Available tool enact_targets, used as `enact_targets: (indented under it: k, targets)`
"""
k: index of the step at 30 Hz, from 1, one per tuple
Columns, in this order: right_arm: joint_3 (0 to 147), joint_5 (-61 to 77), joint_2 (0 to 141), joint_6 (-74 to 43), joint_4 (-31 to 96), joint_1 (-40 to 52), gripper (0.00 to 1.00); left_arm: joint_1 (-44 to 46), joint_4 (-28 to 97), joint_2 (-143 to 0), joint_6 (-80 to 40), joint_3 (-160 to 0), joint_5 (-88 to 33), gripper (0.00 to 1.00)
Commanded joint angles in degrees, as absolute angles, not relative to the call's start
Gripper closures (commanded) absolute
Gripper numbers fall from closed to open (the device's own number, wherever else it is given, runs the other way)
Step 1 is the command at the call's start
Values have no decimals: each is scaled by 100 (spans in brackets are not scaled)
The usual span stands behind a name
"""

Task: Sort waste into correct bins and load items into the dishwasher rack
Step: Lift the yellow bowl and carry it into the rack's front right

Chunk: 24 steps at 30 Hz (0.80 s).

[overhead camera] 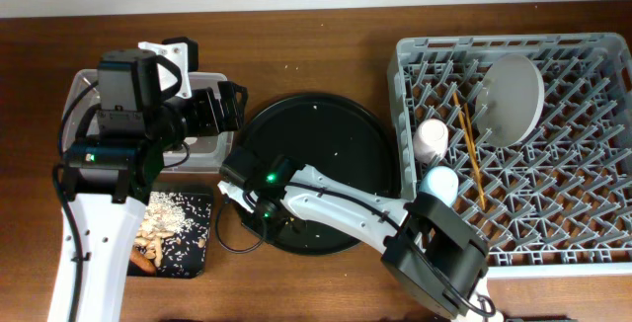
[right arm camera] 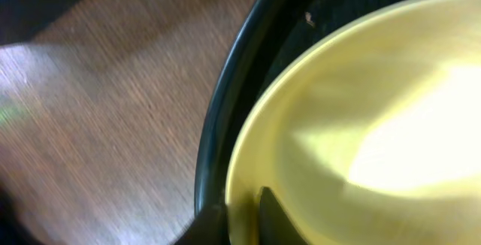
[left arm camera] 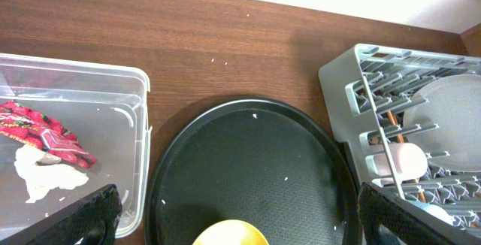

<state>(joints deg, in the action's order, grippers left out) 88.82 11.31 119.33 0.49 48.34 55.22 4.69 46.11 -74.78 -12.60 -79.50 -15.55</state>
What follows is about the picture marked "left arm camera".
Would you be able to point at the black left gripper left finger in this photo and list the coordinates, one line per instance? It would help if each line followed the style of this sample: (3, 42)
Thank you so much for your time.
(91, 220)

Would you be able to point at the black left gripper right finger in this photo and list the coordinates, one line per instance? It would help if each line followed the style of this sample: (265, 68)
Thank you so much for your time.
(388, 219)

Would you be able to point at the blue cup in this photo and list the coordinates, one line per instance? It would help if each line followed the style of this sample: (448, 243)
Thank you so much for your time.
(434, 210)

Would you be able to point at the pink cup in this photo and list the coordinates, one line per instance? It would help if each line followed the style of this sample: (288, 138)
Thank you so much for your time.
(410, 161)

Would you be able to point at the red snack wrapper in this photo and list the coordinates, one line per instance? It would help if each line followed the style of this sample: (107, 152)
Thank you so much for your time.
(44, 133)

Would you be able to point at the grey plate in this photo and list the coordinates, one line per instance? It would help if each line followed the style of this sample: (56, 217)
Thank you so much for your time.
(454, 105)

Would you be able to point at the yellow bowl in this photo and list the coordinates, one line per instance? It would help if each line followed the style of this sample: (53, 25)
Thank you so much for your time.
(231, 232)

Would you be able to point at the grey dishwasher rack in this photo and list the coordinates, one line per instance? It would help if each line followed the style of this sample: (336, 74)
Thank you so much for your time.
(361, 85)

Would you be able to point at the crumpled white tissue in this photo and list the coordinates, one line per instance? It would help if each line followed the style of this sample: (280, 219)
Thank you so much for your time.
(40, 179)

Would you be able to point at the clear plastic bin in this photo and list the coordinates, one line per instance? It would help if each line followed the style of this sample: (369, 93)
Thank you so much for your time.
(106, 107)

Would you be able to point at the round black tray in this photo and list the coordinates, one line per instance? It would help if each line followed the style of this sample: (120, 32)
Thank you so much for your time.
(257, 160)

